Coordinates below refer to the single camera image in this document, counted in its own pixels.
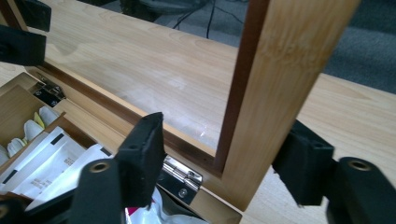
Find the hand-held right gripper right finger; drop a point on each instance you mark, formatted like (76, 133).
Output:
(306, 168)

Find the wooden tea box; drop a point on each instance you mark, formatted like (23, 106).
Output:
(280, 77)

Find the pile of white tea packets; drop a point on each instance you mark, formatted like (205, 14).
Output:
(46, 165)

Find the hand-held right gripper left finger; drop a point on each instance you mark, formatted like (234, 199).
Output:
(141, 161)

